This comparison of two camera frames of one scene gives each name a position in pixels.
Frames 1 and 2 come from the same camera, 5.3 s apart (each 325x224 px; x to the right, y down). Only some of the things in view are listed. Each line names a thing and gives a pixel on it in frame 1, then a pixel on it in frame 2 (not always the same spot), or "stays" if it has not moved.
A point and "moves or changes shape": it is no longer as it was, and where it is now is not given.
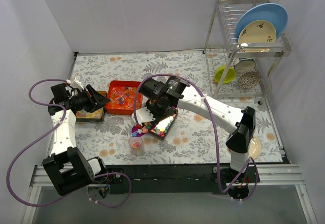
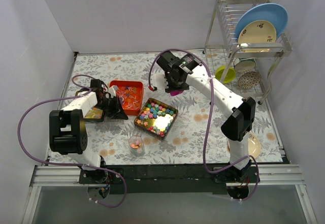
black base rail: (170, 179) stays
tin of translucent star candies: (97, 116) stays
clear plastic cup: (135, 145) stays
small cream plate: (254, 148) stays
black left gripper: (90, 99) → (116, 106)
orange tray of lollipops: (122, 94) stays
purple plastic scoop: (138, 130) moves or changes shape
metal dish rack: (245, 45) stays
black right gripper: (162, 111) → (175, 85)
